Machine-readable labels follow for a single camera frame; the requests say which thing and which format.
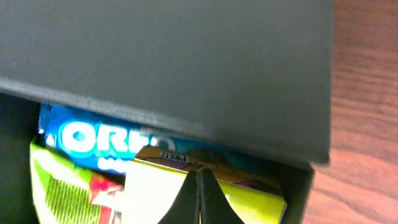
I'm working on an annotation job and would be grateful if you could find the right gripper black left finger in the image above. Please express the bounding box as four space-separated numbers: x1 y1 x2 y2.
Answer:
159 171 200 224

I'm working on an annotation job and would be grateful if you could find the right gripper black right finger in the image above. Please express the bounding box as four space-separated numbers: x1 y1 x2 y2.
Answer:
198 169 244 224

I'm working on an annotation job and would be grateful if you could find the light green carton box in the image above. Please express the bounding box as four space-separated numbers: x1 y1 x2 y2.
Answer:
125 147 287 223

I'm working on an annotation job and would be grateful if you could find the blue Oreo cookie pack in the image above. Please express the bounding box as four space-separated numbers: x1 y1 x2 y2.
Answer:
37 103 280 187

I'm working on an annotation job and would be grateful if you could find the green snack mix bag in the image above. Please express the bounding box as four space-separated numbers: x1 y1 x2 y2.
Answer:
29 139 124 224

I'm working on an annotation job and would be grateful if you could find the black gift box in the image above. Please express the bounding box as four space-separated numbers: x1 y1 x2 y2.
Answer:
1 0 333 223

